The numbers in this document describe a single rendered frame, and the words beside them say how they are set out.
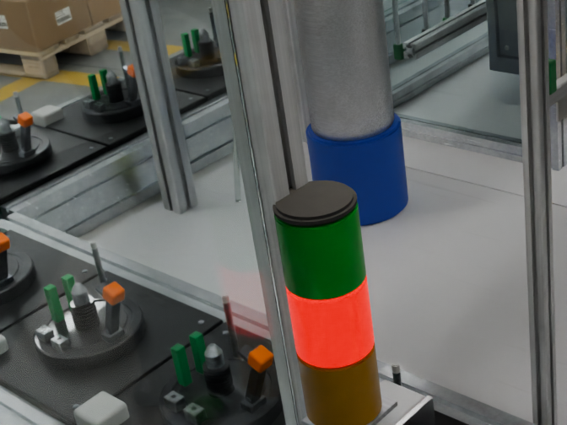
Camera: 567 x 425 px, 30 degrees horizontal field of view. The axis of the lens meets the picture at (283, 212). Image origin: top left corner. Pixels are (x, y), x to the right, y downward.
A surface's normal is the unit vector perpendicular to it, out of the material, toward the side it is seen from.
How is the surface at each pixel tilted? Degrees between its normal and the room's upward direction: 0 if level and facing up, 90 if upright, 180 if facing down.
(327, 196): 0
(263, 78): 90
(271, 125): 90
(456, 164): 0
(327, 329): 90
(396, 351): 0
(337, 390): 90
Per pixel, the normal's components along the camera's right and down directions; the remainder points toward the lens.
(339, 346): 0.13, 0.44
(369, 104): 0.37, 0.39
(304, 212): -0.14, -0.88
